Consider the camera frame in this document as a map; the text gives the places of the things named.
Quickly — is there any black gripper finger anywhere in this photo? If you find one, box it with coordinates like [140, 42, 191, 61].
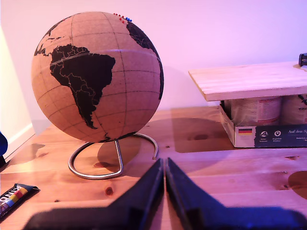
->
[95, 157, 165, 230]
[165, 157, 240, 230]

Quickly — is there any wooden shelf board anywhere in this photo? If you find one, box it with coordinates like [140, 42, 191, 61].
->
[188, 61, 307, 102]

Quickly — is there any cardboard tray with flag print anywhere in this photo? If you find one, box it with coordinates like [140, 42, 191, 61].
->
[219, 100, 307, 149]

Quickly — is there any tin can with red label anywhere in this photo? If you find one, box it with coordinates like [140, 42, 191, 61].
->
[229, 97, 282, 125]

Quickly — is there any candy bar in dark wrapper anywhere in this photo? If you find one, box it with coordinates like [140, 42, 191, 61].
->
[0, 183, 40, 219]

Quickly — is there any cork globe on metal stand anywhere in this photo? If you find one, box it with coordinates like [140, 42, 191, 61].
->
[30, 11, 165, 180]

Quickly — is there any tin can with black logo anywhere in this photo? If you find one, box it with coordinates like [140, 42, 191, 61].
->
[281, 95, 307, 125]

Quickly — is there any blue object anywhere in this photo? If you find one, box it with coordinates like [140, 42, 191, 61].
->
[0, 131, 9, 167]

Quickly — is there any white panel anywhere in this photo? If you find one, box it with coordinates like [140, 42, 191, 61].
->
[0, 25, 36, 163]

